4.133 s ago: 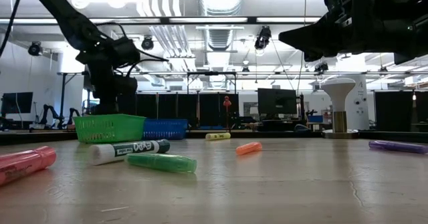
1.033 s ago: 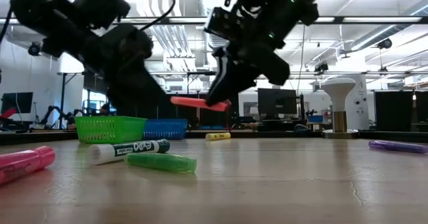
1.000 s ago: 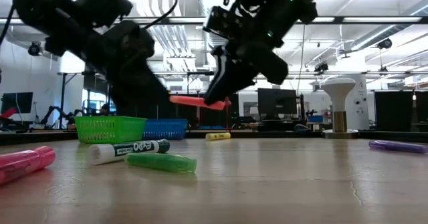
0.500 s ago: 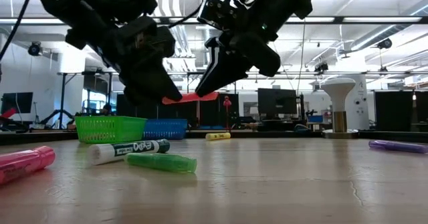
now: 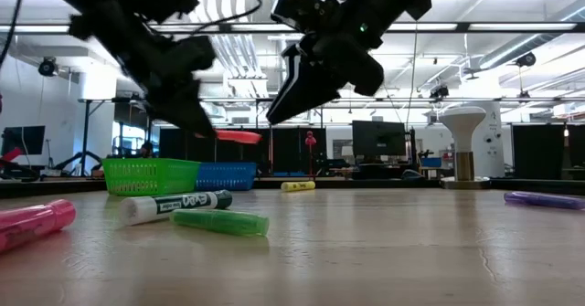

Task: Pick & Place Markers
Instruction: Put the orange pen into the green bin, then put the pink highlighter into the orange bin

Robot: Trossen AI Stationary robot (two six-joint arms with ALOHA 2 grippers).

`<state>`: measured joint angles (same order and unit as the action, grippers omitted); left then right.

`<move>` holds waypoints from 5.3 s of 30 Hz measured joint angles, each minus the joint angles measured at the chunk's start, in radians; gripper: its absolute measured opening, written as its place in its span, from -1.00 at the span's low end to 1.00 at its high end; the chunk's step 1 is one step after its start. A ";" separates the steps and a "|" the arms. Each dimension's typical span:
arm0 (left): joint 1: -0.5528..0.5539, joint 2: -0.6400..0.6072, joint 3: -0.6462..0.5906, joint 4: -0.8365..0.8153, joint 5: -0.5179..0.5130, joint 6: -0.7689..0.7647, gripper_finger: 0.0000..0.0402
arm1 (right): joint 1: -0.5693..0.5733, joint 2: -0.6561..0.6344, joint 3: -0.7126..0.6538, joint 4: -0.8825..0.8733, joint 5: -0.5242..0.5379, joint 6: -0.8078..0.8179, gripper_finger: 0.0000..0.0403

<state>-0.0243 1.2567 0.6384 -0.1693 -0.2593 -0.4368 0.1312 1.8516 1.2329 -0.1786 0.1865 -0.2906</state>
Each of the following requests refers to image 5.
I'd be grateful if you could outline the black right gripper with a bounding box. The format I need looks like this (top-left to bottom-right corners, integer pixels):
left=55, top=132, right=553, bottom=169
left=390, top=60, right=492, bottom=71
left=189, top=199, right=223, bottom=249
left=265, top=32, right=386, bottom=126

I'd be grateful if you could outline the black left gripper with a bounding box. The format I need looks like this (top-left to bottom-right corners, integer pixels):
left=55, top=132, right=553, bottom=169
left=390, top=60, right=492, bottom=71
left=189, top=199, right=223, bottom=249
left=134, top=44, right=218, bottom=139

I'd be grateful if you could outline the orange highlighter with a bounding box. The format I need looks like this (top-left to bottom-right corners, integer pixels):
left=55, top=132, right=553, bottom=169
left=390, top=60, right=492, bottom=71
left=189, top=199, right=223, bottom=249
left=195, top=129, right=263, bottom=145

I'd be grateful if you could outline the green Expo dry-erase marker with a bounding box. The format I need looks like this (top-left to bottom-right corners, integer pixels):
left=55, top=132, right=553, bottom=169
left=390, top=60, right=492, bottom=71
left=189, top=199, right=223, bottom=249
left=119, top=189, right=234, bottom=227

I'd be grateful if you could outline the green highlighter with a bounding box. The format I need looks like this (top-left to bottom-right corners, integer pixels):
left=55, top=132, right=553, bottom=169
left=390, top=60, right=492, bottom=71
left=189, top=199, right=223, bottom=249
left=169, top=208, right=271, bottom=237

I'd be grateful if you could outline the pink Sharpie highlighter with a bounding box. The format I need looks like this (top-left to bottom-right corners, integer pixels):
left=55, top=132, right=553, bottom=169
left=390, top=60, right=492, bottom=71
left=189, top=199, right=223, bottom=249
left=0, top=198, right=78, bottom=254

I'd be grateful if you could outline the purple slim highlighter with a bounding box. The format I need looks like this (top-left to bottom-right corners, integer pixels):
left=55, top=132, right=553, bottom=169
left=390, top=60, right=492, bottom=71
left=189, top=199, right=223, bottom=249
left=504, top=191, right=585, bottom=211

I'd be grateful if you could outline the green plastic basket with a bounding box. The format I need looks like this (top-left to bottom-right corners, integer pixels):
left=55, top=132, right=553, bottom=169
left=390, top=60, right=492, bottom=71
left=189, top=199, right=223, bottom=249
left=102, top=158, right=202, bottom=196

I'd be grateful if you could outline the black partition screen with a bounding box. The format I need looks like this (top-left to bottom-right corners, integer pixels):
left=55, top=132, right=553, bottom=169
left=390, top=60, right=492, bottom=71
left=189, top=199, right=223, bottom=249
left=512, top=121, right=585, bottom=179
left=158, top=126, right=328, bottom=177

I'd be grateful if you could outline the blue plastic basket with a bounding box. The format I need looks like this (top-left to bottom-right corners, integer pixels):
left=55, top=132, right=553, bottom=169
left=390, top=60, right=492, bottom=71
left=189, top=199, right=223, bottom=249
left=195, top=162, right=258, bottom=192

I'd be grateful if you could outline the black computer monitor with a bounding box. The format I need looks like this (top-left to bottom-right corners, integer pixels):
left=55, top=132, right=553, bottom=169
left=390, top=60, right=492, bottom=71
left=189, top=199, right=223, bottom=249
left=351, top=120, right=408, bottom=157

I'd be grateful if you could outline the yellow highlighter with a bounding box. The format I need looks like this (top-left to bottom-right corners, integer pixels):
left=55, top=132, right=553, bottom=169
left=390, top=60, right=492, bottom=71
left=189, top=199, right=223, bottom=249
left=281, top=180, right=316, bottom=193

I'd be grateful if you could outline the white mushroom-shaped lamp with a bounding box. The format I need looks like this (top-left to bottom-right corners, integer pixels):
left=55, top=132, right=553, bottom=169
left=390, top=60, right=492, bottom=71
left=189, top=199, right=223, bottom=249
left=441, top=104, right=493, bottom=189

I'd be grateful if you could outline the red background object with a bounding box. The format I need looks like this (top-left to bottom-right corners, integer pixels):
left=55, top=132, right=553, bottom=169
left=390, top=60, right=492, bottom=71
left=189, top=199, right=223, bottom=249
left=0, top=147, right=23, bottom=164

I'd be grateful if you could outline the white round pillar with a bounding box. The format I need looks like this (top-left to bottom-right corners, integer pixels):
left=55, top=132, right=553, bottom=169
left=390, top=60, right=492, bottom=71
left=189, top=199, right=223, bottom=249
left=473, top=98, right=506, bottom=178

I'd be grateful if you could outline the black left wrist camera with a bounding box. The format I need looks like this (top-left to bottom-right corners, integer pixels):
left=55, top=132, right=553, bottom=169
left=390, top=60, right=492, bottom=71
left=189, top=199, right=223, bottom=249
left=175, top=35, right=217, bottom=69

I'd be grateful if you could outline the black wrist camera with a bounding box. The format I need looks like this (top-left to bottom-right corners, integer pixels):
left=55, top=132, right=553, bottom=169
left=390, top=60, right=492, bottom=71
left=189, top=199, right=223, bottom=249
left=271, top=0, right=342, bottom=34
left=175, top=35, right=217, bottom=69

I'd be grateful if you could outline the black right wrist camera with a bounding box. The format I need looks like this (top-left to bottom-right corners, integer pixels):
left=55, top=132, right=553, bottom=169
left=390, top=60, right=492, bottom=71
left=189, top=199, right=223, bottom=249
left=271, top=0, right=342, bottom=34

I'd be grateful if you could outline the black metal frame stand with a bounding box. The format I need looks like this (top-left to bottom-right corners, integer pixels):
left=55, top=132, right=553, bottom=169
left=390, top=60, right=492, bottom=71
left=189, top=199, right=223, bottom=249
left=77, top=98, right=154, bottom=179

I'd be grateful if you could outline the black wall screen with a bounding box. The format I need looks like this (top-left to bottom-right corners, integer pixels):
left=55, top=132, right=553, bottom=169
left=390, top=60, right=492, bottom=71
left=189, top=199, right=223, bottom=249
left=1, top=125, right=47, bottom=157

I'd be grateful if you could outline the black overhead frame bar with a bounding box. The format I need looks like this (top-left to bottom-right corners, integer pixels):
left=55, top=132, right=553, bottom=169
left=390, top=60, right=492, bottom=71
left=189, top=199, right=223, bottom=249
left=0, top=20, right=585, bottom=36

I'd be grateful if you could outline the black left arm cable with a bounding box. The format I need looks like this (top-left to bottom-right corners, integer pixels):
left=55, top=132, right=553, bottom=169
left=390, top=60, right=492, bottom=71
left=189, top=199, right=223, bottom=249
left=0, top=0, right=27, bottom=69

